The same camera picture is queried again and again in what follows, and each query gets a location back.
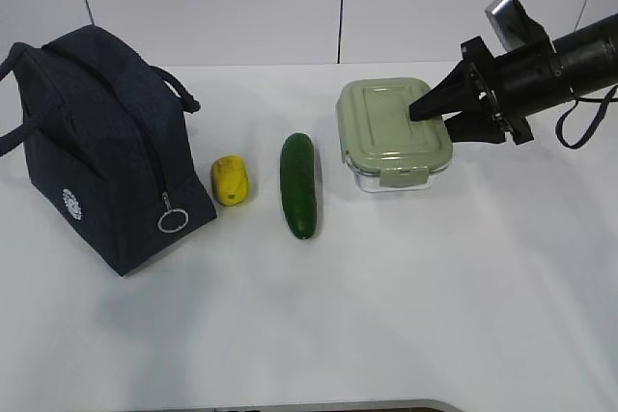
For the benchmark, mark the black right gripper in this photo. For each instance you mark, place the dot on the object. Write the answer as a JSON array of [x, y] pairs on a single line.
[[487, 98]]

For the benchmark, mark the dark navy lunch bag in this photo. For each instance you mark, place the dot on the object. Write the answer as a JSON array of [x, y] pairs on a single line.
[[106, 143]]

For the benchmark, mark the green cucumber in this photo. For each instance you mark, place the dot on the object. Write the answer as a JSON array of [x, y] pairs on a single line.
[[298, 186]]

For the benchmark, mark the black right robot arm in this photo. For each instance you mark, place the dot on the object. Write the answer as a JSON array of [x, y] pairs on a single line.
[[588, 62]]

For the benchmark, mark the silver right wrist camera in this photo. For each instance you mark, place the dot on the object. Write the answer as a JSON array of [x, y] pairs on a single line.
[[512, 25]]

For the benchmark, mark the glass container green lid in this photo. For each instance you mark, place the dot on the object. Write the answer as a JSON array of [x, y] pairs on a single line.
[[381, 145]]

